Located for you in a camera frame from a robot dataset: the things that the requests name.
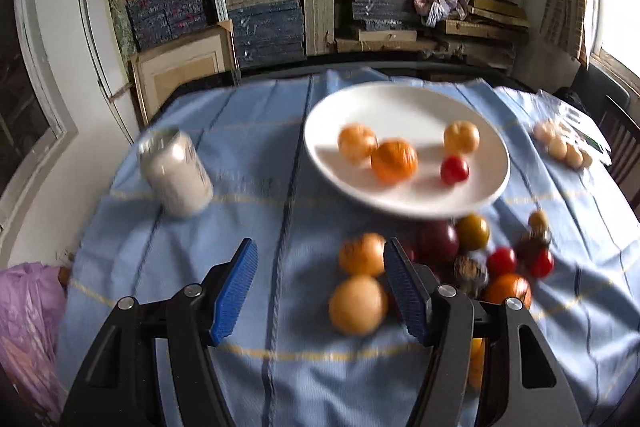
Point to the dark red plum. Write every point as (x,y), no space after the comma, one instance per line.
(411,254)

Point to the pink plastic bag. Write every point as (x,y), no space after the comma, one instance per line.
(25,317)

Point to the dark wooden chair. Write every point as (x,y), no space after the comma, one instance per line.
(620,142)

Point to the stack of blue grey boxes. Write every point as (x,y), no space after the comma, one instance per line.
(267,32)

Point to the small brown kiwi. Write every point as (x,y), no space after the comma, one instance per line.
(538,220)

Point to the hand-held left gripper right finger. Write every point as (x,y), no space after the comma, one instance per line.
(405,292)

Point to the pile of tan flat boxes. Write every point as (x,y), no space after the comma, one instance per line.
(480,29)

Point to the yellow round fruit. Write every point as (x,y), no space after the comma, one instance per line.
(461,137)

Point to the white drink can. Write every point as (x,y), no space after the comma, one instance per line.
(175,177)

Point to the white leaning strip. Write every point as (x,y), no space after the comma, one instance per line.
(90,32)

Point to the row of pale eggs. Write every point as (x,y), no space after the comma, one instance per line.
(557,149)

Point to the pink cloth bundle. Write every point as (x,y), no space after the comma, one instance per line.
(435,2)

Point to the dark brown passion fruit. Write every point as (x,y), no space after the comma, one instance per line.
(529,247)

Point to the purple passion fruit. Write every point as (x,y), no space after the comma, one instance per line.
(437,241)

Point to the green yellow tomato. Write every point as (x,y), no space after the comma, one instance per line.
(472,231)

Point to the clear plastic bag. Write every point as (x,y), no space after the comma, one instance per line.
(575,117)

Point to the blue tablecloth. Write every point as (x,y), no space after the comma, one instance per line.
(250,217)

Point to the large orange mandarin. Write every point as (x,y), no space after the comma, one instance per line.
(394,161)

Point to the orange tomato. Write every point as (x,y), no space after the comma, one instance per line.
(507,291)

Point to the stack of blue orange boxes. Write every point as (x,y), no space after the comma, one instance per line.
(160,14)

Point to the round dark patterned piece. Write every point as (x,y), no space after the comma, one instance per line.
(470,275)

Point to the speckled yellow loquat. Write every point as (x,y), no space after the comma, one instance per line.
(362,253)
(357,143)
(358,304)

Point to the bright window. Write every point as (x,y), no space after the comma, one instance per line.
(620,7)

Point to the red cherry tomato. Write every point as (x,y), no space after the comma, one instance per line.
(454,170)
(501,261)
(542,264)

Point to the green marbled board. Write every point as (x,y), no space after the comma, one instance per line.
(119,12)

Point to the small stack of blue boxes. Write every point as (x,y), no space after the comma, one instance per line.
(380,9)

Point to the wooden picture frame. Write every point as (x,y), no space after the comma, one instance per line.
(180,67)

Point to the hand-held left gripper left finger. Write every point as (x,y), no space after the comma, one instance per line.
(235,292)

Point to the upright grey woven box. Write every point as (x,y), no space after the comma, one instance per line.
(319,22)

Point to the white plate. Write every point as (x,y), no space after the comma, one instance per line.
(415,107)

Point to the white window frame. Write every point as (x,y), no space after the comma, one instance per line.
(50,97)

